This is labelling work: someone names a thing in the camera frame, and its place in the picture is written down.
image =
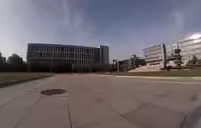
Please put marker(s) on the pale sloped embankment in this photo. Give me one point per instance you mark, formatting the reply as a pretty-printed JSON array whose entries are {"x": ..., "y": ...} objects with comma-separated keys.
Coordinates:
[{"x": 144, "y": 69}]

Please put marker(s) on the pale concrete kerb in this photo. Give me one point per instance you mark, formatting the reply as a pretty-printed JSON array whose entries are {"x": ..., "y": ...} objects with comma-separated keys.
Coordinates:
[{"x": 161, "y": 77}]

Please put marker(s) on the large dark glass building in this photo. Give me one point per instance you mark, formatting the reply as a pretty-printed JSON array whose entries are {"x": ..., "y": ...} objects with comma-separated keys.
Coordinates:
[{"x": 64, "y": 55}]

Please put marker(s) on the grass lawn beside kerb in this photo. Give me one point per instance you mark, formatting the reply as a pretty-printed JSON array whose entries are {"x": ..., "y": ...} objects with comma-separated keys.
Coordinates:
[{"x": 174, "y": 72}]

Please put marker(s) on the round dark manhole cover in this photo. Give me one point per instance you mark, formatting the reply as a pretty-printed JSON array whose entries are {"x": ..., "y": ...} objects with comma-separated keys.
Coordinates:
[{"x": 53, "y": 92}]

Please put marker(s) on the row of dark trees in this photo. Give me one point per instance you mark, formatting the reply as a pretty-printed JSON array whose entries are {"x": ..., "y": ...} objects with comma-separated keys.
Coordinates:
[{"x": 1, "y": 60}]

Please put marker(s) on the low dark building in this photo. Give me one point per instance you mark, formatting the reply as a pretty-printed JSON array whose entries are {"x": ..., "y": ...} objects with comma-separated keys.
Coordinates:
[{"x": 131, "y": 63}]

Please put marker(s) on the grey paved slab road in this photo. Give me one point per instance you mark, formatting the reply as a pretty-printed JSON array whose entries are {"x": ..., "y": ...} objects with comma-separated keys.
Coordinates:
[{"x": 98, "y": 100}]

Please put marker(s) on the lone tree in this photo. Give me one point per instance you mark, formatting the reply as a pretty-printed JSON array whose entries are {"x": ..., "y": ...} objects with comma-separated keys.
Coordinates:
[{"x": 177, "y": 56}]

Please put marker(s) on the tall white glass building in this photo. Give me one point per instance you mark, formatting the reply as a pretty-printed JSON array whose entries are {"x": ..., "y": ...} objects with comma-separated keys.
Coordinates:
[{"x": 194, "y": 46}]

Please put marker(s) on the white building with window rows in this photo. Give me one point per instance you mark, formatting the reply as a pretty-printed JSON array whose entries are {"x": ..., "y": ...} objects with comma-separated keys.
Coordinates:
[{"x": 153, "y": 54}]

